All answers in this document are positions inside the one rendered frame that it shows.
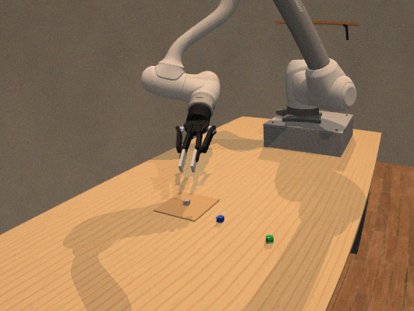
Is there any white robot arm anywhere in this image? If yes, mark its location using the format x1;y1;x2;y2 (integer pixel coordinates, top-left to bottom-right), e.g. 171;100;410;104
141;0;356;123

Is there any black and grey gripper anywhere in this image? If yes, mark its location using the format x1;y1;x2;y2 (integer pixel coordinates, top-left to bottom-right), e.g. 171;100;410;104
176;104;217;173

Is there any tan square mat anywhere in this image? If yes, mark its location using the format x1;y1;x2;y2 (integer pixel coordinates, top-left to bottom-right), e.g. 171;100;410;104
153;191;220;222

